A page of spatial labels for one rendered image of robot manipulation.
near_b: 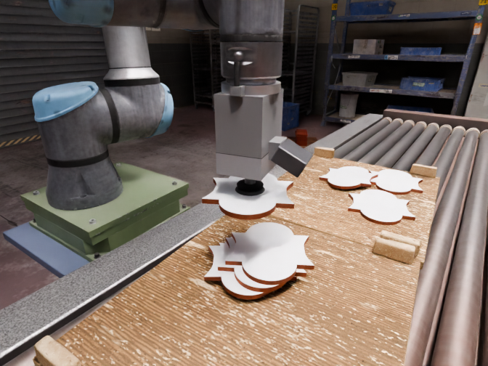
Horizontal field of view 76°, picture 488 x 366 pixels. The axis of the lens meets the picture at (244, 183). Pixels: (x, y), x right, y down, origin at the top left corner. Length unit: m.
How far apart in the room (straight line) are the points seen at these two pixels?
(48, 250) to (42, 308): 0.23
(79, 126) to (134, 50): 0.19
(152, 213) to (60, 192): 0.18
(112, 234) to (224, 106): 0.38
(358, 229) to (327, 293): 0.19
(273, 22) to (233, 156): 0.16
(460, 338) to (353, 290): 0.13
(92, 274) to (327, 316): 0.36
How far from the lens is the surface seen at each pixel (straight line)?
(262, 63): 0.38
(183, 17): 0.44
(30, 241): 0.81
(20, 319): 0.54
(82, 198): 0.70
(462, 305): 0.55
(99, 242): 0.67
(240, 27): 0.38
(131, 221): 0.68
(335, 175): 0.82
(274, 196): 0.44
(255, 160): 0.39
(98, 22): 0.41
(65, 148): 0.68
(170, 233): 0.63
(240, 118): 0.38
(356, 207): 0.68
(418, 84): 5.18
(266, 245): 0.49
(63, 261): 0.71
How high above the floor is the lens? 1.25
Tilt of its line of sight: 24 degrees down
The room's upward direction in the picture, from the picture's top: straight up
